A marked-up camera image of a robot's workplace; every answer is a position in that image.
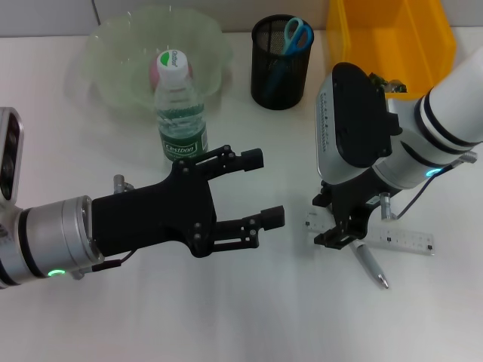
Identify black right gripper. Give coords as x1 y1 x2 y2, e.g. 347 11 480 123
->
311 164 394 251

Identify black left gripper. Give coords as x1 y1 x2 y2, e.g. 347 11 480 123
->
91 145 266 260

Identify silver ballpoint pen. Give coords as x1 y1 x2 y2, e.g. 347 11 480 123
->
349 241 391 290

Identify clear green-label water bottle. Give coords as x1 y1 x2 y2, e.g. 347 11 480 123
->
155 50 210 164

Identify clear plastic ruler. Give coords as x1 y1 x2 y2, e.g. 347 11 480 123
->
303 210 435 257

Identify pink peach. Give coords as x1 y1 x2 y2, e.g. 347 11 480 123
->
149 59 196 88

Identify blue scissors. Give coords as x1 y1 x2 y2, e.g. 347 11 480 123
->
263 17 314 101

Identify green plastic wrapper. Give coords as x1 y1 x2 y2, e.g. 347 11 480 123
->
369 72 408 94

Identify black mesh pen holder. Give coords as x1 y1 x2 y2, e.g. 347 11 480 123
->
250 14 315 111

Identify translucent green fruit bowl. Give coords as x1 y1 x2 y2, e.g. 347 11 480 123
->
67 6 233 122

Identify yellow plastic bin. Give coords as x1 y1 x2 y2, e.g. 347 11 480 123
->
326 0 457 97

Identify right gripper cable with plug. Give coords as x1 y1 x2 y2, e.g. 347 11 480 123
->
379 149 478 222

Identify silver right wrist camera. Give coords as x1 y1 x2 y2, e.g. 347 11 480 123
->
315 62 403 186

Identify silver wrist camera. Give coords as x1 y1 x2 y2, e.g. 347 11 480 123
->
0 107 26 207
315 62 403 186

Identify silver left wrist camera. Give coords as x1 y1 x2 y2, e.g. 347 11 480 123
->
0 107 26 207

